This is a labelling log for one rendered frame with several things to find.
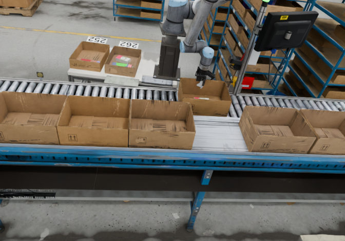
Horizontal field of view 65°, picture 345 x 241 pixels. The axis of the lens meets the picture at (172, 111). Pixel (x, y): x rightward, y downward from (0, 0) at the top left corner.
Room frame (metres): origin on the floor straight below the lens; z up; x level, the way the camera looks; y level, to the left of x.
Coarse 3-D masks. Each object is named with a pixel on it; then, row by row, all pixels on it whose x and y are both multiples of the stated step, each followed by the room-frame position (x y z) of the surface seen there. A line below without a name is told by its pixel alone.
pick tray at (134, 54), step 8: (112, 48) 2.42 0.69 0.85; (120, 48) 2.48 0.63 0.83; (128, 48) 2.49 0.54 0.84; (112, 56) 2.40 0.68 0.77; (128, 56) 2.48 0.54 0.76; (136, 56) 2.49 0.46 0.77; (136, 64) 2.18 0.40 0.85; (112, 72) 2.11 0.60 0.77; (120, 72) 2.11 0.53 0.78; (128, 72) 2.11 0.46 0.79; (136, 72) 2.20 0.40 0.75
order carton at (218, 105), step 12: (180, 84) 1.89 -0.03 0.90; (192, 84) 1.99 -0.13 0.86; (204, 84) 2.00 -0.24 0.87; (216, 84) 2.02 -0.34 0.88; (180, 96) 1.79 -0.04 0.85; (192, 96) 1.95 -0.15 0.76; (204, 96) 1.99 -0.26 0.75; (216, 96) 2.02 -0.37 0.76; (228, 96) 1.83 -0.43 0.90; (192, 108) 1.70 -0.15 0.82; (204, 108) 1.71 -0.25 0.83; (216, 108) 1.73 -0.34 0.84; (228, 108) 1.74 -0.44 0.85
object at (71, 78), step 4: (68, 76) 2.03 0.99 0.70; (72, 76) 2.03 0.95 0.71; (76, 76) 2.03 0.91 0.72; (80, 76) 2.04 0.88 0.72; (72, 80) 2.03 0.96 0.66; (84, 80) 2.38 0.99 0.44; (88, 80) 2.04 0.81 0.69; (92, 80) 2.04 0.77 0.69; (96, 80) 2.05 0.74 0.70; (100, 80) 2.06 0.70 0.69; (104, 80) 2.05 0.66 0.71; (140, 84) 2.08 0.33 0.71; (144, 84) 2.08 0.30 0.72; (148, 84) 2.09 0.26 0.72; (152, 84) 2.09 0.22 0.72; (156, 84) 2.12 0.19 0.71; (160, 84) 2.12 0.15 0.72; (176, 88) 2.10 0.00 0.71
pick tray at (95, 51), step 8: (80, 48) 2.40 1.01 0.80; (88, 48) 2.47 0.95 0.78; (96, 48) 2.48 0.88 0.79; (104, 48) 2.48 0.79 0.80; (72, 56) 2.18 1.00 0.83; (80, 56) 2.32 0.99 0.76; (88, 56) 2.35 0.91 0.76; (96, 56) 2.37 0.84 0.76; (104, 56) 2.26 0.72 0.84; (72, 64) 2.09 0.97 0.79; (80, 64) 2.10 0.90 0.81; (88, 64) 2.10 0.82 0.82; (96, 64) 2.10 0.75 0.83
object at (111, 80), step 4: (108, 80) 2.00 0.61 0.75; (112, 80) 2.01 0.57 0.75; (116, 80) 2.02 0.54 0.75; (120, 80) 2.03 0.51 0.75; (124, 80) 2.04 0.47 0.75; (128, 80) 2.05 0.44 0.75; (132, 80) 2.06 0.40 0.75; (136, 80) 2.07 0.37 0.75; (120, 84) 1.96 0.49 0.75; (124, 84) 1.97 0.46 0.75; (128, 84) 1.98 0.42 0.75; (132, 84) 1.99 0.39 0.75; (136, 84) 2.00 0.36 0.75
